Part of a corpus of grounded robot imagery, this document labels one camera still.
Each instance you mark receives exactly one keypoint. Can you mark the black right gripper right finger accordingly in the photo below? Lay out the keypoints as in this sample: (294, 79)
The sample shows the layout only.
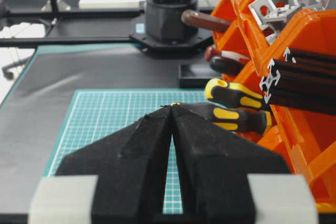
(213, 164)

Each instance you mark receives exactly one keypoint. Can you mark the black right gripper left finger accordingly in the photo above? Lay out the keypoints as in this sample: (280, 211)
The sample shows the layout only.
(131, 166)

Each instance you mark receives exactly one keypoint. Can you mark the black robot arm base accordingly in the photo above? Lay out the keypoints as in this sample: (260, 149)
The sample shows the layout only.
(161, 26)

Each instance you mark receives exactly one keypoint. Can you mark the orange container rack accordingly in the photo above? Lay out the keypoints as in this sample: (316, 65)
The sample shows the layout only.
(305, 139)

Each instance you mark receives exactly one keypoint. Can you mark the yellow black screwdriver lower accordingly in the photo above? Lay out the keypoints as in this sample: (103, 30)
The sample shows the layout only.
(241, 120)

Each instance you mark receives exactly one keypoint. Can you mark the yellow black screwdriver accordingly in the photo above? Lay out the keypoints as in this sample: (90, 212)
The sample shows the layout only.
(241, 120)
(234, 95)

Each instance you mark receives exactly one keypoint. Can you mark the green cutting mat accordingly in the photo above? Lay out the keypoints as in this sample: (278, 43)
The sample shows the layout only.
(94, 114)

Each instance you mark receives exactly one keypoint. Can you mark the yellow black screwdriver upper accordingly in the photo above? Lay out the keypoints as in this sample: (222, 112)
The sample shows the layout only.
(234, 95)

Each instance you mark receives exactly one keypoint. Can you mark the black shallow tray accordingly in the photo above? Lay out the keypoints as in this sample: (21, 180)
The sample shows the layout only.
(195, 75)

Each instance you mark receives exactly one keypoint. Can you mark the black table mat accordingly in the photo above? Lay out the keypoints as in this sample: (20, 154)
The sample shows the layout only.
(35, 107)

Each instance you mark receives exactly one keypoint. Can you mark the black aluminium extrusion profile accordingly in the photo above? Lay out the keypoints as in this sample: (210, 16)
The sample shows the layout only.
(302, 86)

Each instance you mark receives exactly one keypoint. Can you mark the dark handle tool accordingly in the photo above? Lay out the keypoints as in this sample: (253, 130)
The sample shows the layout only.
(226, 65)

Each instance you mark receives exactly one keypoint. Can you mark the brown handle tool upper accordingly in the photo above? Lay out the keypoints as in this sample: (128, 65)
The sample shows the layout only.
(205, 21)

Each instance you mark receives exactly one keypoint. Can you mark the silver corner bracket left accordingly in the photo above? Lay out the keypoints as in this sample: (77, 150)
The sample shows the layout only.
(261, 8)

